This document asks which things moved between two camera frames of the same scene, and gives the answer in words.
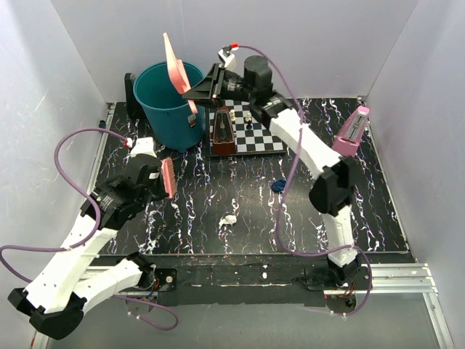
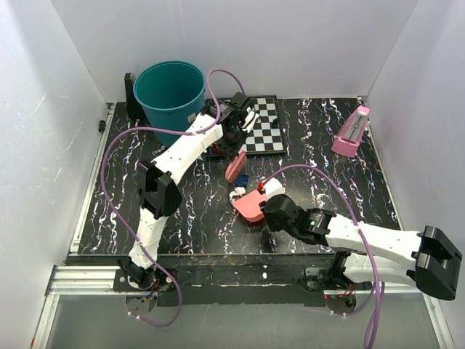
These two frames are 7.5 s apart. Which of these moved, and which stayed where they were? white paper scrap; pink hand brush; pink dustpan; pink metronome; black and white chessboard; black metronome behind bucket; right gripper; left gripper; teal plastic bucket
Moved: white paper scrap; pink hand brush; pink dustpan; left gripper; right gripper
Stayed: black and white chessboard; black metronome behind bucket; teal plastic bucket; pink metronome
